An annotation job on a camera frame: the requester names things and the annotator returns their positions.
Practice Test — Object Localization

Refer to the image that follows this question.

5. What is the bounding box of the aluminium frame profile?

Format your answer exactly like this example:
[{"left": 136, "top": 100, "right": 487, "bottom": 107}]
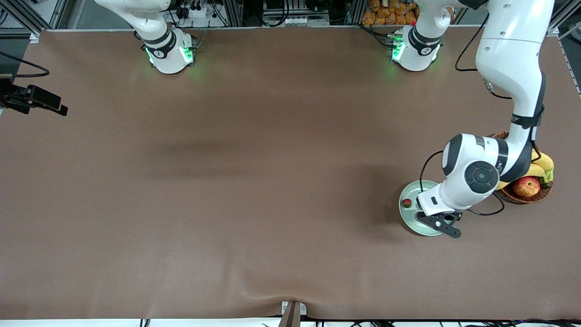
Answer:
[
  {"left": 0, "top": 0, "right": 69, "bottom": 44},
  {"left": 545, "top": 0, "right": 581, "bottom": 41}
]

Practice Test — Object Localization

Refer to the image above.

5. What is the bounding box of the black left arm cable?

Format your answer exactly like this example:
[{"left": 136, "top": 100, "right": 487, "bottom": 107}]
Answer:
[{"left": 420, "top": 14, "right": 513, "bottom": 217}]

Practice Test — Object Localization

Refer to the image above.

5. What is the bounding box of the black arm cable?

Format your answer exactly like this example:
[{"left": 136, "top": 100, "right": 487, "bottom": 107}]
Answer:
[
  {"left": 420, "top": 14, "right": 513, "bottom": 217},
  {"left": 0, "top": 51, "right": 50, "bottom": 79}
]

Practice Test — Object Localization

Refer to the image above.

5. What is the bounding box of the red yellow apple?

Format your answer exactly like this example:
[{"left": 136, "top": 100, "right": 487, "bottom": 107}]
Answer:
[{"left": 512, "top": 176, "right": 542, "bottom": 198}]

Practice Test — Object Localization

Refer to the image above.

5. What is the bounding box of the pale green round plate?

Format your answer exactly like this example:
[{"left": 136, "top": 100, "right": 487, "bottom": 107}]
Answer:
[{"left": 399, "top": 180, "right": 444, "bottom": 237}]

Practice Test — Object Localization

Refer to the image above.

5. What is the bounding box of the white power strip with plugs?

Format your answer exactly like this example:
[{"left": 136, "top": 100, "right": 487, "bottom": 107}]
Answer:
[{"left": 178, "top": 4, "right": 210, "bottom": 20}]

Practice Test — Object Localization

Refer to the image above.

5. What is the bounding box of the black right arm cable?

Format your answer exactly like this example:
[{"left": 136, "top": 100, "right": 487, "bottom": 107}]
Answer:
[{"left": 0, "top": 51, "right": 50, "bottom": 79}]

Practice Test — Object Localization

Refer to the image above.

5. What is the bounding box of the brown table cover mat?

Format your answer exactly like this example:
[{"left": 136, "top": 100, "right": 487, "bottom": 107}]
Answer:
[{"left": 0, "top": 26, "right": 581, "bottom": 321}]

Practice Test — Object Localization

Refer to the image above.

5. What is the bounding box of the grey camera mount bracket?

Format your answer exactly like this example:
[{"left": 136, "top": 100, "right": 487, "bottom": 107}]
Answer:
[{"left": 281, "top": 301, "right": 307, "bottom": 327}]

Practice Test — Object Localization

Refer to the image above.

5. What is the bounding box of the bag of orange buns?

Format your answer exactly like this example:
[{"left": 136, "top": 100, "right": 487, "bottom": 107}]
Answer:
[{"left": 361, "top": 0, "right": 420, "bottom": 26}]

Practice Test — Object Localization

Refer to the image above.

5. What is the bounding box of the brown wicker basket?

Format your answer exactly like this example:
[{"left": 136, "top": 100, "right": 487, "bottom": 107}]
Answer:
[{"left": 492, "top": 131, "right": 553, "bottom": 204}]

